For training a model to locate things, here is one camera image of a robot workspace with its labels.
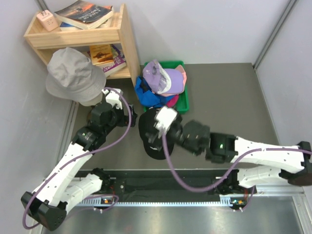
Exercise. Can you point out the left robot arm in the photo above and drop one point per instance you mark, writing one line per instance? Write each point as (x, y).
(50, 203)

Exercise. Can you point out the dark cover paperback book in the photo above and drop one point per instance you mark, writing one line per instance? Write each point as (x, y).
(84, 15)

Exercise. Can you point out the magenta cap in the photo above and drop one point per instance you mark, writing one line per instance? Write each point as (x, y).
(172, 102)

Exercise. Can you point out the lavender baseball cap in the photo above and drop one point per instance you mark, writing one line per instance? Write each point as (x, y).
(163, 81)

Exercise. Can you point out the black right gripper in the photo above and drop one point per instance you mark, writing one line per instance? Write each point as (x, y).
(155, 140)

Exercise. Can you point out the green plastic bin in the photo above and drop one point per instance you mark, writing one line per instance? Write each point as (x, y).
(183, 102)

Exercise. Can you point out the wooden shelf unit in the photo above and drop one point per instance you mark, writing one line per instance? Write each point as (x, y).
(45, 43)

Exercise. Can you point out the blue cap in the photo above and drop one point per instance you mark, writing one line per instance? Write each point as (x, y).
(145, 95)

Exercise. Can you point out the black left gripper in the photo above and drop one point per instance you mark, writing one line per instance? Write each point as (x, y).
(125, 119)

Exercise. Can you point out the aluminium rail with cable duct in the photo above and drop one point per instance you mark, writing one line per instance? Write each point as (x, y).
(275, 190)

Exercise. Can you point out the light pink cap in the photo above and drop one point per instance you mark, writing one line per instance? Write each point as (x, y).
(183, 72)

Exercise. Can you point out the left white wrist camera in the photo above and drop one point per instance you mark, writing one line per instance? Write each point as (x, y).
(112, 96)

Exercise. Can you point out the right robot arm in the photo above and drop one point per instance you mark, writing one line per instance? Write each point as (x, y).
(252, 163)

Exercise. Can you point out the orange cover book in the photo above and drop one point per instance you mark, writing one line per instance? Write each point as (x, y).
(101, 55)

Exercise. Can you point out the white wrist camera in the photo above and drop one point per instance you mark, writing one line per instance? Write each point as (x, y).
(112, 96)
(164, 118)

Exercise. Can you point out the beige mannequin head stand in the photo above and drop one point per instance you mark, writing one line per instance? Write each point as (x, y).
(93, 102)

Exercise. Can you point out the blue book under stack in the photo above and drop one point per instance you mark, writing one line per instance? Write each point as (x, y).
(68, 27)

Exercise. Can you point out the pink power adapter cube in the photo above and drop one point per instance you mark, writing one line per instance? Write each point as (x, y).
(47, 20)

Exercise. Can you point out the grey bucket hat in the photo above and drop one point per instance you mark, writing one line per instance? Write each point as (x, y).
(72, 76)

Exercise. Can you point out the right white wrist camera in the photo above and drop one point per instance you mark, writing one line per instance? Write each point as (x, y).
(164, 118)

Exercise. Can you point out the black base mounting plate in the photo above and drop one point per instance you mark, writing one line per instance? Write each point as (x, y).
(160, 186)

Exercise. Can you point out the black baseball cap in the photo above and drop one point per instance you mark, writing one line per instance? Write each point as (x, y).
(146, 126)

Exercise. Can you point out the purple cover book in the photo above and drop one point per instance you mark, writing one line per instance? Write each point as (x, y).
(119, 62)

